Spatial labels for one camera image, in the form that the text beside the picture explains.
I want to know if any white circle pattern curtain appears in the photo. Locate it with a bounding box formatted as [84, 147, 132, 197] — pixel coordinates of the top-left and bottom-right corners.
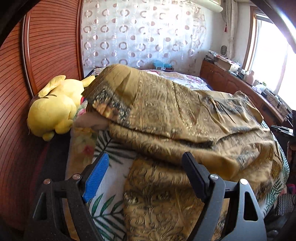
[81, 1, 206, 75]

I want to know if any wooden side cabinet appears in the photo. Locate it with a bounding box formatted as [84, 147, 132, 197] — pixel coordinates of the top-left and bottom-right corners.
[199, 60, 292, 128]

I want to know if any floral pink blanket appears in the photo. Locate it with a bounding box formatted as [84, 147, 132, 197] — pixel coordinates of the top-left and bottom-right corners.
[144, 69, 211, 90]

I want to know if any blue toy on bed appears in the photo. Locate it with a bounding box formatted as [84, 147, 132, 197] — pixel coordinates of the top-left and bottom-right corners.
[153, 60, 174, 72]

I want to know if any gold patterned cloth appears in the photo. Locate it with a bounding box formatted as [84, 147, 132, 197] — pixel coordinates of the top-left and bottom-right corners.
[83, 64, 287, 240]

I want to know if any red wooden wardrobe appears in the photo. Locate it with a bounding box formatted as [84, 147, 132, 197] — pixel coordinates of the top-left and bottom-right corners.
[1, 1, 83, 230]

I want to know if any yellow plush toy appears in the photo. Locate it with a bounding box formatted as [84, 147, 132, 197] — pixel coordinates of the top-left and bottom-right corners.
[27, 75, 95, 142]

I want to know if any palm leaf print sheet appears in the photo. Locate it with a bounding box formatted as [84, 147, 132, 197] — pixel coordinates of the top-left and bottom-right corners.
[87, 131, 137, 240]

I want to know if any window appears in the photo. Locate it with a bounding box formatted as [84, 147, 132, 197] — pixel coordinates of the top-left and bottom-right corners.
[243, 6, 295, 109]

